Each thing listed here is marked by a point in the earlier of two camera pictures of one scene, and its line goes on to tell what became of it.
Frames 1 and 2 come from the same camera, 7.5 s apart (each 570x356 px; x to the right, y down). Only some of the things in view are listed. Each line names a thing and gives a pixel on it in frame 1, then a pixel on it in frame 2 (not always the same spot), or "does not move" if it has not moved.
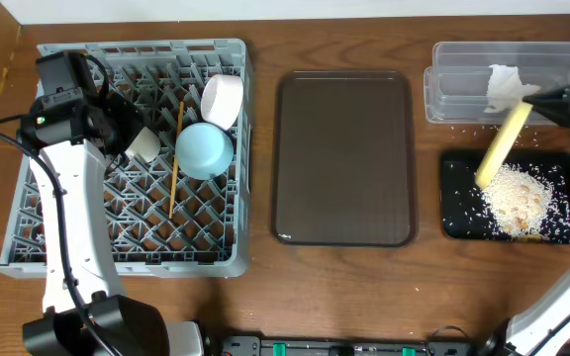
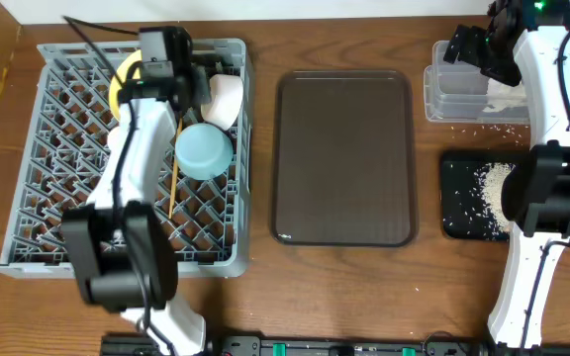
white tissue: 505,88 does not move
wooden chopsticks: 176,157 does not move
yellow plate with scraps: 502,142 to 115,85
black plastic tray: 467,219 does not move
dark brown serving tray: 342,169 does not move
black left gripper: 118,132 to 201,84
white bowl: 221,100 does not move
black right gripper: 545,104 to 451,41
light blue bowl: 204,150 does not move
